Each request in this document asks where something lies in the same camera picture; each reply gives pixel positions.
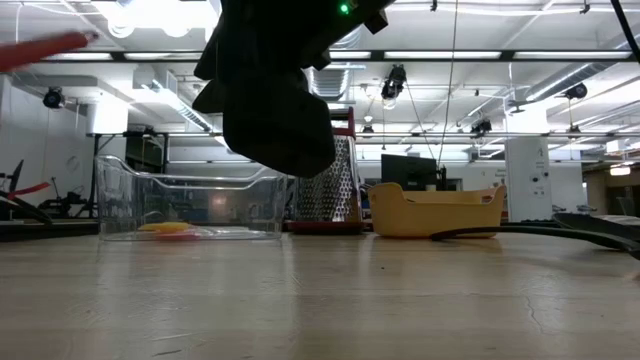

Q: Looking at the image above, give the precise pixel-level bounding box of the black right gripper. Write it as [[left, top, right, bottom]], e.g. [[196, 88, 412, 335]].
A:
[[192, 0, 396, 179]]

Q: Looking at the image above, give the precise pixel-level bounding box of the yellow spatula clear handle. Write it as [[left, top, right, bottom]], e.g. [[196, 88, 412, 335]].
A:
[[137, 221, 192, 234]]

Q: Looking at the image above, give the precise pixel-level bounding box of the red spoon metal handle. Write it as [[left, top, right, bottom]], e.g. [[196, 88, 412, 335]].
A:
[[0, 30, 99, 74]]

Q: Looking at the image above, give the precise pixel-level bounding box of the black plastic spoon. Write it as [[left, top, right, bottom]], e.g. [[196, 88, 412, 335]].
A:
[[552, 212, 640, 241]]

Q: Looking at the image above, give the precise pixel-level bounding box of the grey blue silicone spoon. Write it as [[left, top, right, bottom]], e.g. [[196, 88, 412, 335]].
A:
[[597, 213, 640, 226]]

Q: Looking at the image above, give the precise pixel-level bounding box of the red metal box grater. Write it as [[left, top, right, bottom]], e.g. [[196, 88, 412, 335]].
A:
[[284, 106, 365, 235]]

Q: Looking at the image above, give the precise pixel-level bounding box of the clear plastic bin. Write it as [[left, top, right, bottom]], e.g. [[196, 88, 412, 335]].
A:
[[94, 154, 290, 242]]

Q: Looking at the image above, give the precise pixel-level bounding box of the black computer monitor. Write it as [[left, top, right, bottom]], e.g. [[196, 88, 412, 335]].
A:
[[380, 153, 439, 192]]

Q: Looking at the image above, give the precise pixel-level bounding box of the black workshop equipment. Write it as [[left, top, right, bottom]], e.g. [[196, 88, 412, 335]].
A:
[[37, 174, 96, 219]]

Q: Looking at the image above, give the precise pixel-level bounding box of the yellow plastic bin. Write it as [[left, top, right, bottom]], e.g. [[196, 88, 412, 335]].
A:
[[368, 182, 507, 239]]

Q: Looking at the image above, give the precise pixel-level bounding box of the red and black machine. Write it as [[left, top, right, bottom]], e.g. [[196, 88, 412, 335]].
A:
[[0, 159, 54, 224]]

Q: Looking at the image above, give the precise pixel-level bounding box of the white column cabinet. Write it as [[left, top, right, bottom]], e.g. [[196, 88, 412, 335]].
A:
[[504, 137, 552, 223]]

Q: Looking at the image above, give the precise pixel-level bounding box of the black ceiling camera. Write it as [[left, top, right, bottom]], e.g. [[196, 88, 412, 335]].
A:
[[469, 118, 494, 137], [564, 82, 589, 101], [41, 86, 65, 110], [380, 63, 408, 101]]

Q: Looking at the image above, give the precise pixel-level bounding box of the black aluminium table frame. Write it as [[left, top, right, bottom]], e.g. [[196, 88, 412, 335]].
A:
[[0, 219, 100, 242]]

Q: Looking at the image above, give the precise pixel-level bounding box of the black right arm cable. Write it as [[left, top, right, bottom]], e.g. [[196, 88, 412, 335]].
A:
[[610, 0, 640, 62]]

